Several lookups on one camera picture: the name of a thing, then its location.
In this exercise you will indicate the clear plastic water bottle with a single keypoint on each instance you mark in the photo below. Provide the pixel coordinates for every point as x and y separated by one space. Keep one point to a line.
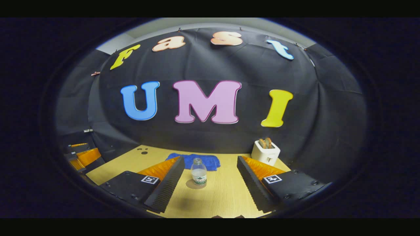
199 175

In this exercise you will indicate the toasted bread slice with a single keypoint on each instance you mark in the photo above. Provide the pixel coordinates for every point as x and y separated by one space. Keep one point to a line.
262 143
268 142

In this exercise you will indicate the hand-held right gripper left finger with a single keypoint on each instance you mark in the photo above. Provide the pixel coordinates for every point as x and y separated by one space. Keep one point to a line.
167 189

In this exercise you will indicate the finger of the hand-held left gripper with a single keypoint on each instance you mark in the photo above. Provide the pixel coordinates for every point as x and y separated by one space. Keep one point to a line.
89 156
78 147

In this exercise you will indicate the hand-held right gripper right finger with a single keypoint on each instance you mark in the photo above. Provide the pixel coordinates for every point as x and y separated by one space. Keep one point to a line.
251 183

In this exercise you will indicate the blue towel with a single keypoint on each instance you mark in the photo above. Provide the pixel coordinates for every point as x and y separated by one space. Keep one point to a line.
210 162

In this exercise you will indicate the white toaster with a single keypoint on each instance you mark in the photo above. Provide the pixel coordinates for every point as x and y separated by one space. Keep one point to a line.
265 156

